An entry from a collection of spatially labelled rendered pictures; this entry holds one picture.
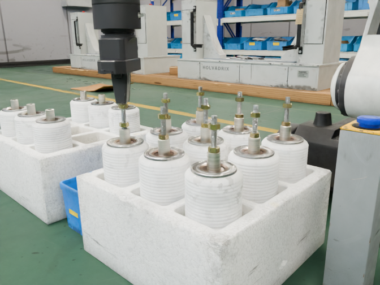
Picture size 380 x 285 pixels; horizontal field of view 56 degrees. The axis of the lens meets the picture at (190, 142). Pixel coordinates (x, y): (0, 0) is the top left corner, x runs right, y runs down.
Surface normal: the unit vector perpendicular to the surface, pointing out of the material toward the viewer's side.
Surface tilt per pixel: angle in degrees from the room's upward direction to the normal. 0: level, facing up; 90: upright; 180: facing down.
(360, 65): 50
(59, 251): 0
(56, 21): 90
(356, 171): 90
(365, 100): 105
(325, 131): 45
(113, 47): 90
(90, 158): 90
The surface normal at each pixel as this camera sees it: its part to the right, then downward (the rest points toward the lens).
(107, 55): -0.17, 0.28
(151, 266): -0.68, 0.22
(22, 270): -0.01, -0.96
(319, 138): -0.50, -0.52
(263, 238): 0.73, 0.18
